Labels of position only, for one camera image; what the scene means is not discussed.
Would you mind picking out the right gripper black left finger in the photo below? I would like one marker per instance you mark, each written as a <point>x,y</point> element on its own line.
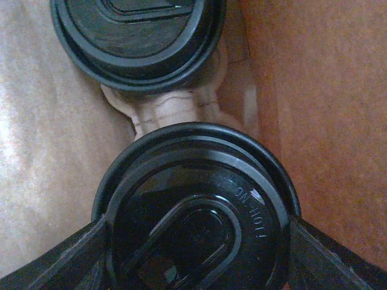
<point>65,265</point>

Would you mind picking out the single black cup lid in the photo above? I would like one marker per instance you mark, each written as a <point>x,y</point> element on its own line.
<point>140,46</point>

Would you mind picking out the single pulp cup carrier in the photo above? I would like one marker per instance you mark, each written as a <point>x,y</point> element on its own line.
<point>151,112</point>

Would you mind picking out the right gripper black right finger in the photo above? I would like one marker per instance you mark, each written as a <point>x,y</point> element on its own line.
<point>319,262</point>

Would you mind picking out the brown kraft paper bag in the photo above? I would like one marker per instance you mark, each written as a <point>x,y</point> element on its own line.
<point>306,78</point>

